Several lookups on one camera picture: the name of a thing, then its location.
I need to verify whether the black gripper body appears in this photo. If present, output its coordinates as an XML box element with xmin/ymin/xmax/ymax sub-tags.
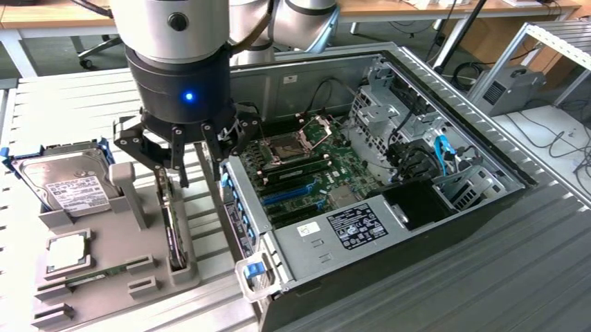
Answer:
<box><xmin>124</xmin><ymin>46</ymin><xmax>238</xmax><ymax>126</ymax></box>

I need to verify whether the graphics card with metal bracket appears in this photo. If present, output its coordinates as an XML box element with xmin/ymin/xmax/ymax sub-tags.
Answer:
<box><xmin>155</xmin><ymin>165</ymin><xmax>191</xmax><ymax>273</ymax></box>

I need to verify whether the CPU socket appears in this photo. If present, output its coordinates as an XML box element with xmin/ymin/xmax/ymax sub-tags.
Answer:
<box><xmin>260</xmin><ymin>133</ymin><xmax>307</xmax><ymax>166</ymax></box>

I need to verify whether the metal socket cover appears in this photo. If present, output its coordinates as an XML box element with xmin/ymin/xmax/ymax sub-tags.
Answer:
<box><xmin>298</xmin><ymin>115</ymin><xmax>335</xmax><ymax>150</ymax></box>

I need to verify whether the black RAM stick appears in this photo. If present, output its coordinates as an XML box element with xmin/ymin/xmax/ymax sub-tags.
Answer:
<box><xmin>263</xmin><ymin>165</ymin><xmax>335</xmax><ymax>186</ymax></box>

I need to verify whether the silver hard disk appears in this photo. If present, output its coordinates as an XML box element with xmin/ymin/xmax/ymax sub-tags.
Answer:
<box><xmin>9</xmin><ymin>149</ymin><xmax>116</xmax><ymax>218</ymax></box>

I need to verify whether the blue expansion slot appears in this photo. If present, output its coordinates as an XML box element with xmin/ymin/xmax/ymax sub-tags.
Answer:
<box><xmin>260</xmin><ymin>183</ymin><xmax>311</xmax><ymax>205</ymax></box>

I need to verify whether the office chair base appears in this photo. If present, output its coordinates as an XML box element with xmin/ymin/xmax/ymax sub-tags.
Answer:
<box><xmin>76</xmin><ymin>34</ymin><xmax>124</xmax><ymax>69</ymax></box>

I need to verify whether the green motherboard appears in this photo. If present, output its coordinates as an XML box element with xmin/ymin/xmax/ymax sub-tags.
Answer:
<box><xmin>238</xmin><ymin>113</ymin><xmax>384</xmax><ymax>231</ymax></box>

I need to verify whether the hard drive in blue caddy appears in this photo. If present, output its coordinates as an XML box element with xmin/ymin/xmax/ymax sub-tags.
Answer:
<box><xmin>0</xmin><ymin>137</ymin><xmax>115</xmax><ymax>176</ymax></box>

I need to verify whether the silver chipset heatsink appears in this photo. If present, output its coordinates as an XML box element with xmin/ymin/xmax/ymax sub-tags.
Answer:
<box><xmin>326</xmin><ymin>185</ymin><xmax>364</xmax><ymax>205</ymax></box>

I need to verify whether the silver disk bay cage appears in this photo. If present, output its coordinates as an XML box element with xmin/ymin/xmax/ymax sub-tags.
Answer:
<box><xmin>348</xmin><ymin>55</ymin><xmax>451</xmax><ymax>174</ymax></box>

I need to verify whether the silver CPU chip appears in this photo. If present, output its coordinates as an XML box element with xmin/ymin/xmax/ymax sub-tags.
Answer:
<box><xmin>47</xmin><ymin>234</ymin><xmax>91</xmax><ymax>270</ymax></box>

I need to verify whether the silver power supply unit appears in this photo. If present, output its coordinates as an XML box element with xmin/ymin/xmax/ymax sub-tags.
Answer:
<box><xmin>271</xmin><ymin>194</ymin><xmax>412</xmax><ymax>282</ymax></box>

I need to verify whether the green RAM stick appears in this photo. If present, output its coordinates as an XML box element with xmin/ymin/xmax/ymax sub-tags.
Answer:
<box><xmin>63</xmin><ymin>264</ymin><xmax>130</xmax><ymax>288</ymax></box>

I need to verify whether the grey plastic parts rack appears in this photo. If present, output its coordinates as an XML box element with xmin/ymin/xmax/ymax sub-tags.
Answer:
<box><xmin>28</xmin><ymin>161</ymin><xmax>203</xmax><ymax>330</ymax></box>

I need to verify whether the open black PC case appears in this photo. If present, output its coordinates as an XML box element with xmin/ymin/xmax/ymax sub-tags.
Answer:
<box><xmin>182</xmin><ymin>41</ymin><xmax>542</xmax><ymax>332</ymax></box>

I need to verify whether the black stand pole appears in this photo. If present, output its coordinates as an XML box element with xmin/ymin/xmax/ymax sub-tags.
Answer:
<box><xmin>431</xmin><ymin>0</ymin><xmax>490</xmax><ymax>75</ymax></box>

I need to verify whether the grey controller box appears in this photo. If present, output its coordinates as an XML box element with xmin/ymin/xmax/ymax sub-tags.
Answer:
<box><xmin>479</xmin><ymin>67</ymin><xmax>548</xmax><ymax>117</ymax></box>

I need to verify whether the thin black wire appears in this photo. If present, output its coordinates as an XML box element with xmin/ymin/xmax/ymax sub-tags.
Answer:
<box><xmin>308</xmin><ymin>77</ymin><xmax>358</xmax><ymax>116</ymax></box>

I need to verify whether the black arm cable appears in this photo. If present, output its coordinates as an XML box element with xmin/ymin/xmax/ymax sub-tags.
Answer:
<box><xmin>71</xmin><ymin>0</ymin><xmax>116</xmax><ymax>17</ymax></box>

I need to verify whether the black wire bundle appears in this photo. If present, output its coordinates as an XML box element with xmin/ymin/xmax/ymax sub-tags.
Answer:
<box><xmin>386</xmin><ymin>140</ymin><xmax>439</xmax><ymax>181</ymax></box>

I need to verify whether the white case handle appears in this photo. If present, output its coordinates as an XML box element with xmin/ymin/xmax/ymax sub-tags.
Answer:
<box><xmin>234</xmin><ymin>251</ymin><xmax>284</xmax><ymax>304</ymax></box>

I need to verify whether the blue disk wire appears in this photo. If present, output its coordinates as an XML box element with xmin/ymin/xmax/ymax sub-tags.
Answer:
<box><xmin>432</xmin><ymin>133</ymin><xmax>458</xmax><ymax>178</ymax></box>

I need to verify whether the silver disk bay bracket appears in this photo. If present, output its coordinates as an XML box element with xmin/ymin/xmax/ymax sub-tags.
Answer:
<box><xmin>432</xmin><ymin>164</ymin><xmax>510</xmax><ymax>213</ymax></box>

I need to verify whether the aluminium slat frame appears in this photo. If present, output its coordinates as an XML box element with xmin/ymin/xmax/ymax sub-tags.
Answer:
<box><xmin>466</xmin><ymin>19</ymin><xmax>591</xmax><ymax>108</ymax></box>

